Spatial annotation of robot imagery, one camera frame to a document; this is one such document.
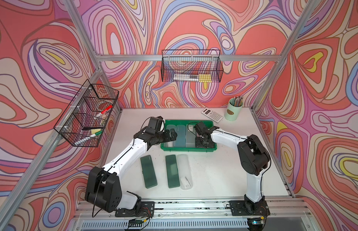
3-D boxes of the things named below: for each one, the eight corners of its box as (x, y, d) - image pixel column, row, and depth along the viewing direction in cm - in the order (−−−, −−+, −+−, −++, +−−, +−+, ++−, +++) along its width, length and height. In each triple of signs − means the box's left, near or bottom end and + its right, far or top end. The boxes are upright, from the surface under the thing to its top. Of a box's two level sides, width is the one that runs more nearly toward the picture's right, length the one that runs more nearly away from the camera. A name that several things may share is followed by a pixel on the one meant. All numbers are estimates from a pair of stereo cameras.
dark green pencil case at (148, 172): (146, 189, 82) (145, 188, 80) (140, 159, 94) (139, 157, 92) (157, 185, 83) (157, 183, 81) (150, 156, 95) (150, 154, 93)
